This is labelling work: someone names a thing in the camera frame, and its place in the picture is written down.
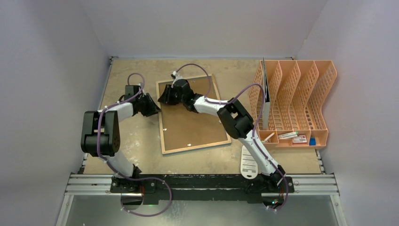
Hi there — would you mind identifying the blue wooden picture frame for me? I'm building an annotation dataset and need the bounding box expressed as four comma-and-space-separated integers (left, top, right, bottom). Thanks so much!
156, 73, 232, 155

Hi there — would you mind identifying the brown cardboard backing board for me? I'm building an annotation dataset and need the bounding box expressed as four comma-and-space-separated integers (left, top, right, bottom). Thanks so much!
158, 76, 230, 151

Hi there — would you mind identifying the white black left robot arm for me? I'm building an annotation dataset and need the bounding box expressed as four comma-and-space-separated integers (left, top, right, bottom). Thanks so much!
80, 83, 161, 193

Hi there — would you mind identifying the white labelled remote tag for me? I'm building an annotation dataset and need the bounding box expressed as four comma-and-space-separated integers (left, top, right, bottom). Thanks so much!
240, 146, 258, 179

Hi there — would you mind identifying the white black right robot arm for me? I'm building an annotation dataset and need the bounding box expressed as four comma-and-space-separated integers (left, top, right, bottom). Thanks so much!
158, 79, 289, 192

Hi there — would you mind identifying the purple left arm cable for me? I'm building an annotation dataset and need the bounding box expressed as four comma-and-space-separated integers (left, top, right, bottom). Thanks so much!
96, 73, 173, 217

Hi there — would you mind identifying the small blue block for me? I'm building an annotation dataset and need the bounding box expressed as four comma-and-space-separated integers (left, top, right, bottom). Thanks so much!
309, 137, 317, 146

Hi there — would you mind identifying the small red white box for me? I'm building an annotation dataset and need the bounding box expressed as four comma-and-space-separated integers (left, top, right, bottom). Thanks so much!
292, 135, 307, 144

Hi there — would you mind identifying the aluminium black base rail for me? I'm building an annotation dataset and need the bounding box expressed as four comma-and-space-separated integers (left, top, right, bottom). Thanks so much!
65, 174, 339, 207

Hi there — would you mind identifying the orange plastic file organizer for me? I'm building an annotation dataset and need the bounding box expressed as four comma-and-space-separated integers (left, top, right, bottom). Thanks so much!
249, 60, 337, 149

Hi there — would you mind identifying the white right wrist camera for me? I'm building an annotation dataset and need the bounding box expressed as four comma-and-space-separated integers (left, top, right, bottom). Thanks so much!
171, 71, 184, 87

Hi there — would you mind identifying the white marker pen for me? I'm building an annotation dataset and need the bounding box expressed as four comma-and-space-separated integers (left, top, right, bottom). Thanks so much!
278, 131, 298, 139
262, 132, 275, 143

